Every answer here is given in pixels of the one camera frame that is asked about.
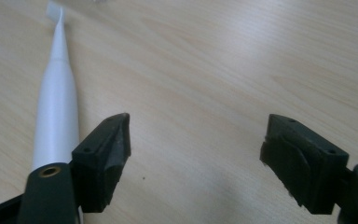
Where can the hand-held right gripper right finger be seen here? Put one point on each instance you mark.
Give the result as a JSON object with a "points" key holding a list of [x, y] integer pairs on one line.
{"points": [[304, 165]]}

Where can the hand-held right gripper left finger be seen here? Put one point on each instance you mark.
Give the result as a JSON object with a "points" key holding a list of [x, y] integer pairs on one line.
{"points": [[101, 165]]}

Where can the white electric toothbrush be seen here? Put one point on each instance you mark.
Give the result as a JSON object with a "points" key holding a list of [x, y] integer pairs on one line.
{"points": [[57, 102]]}

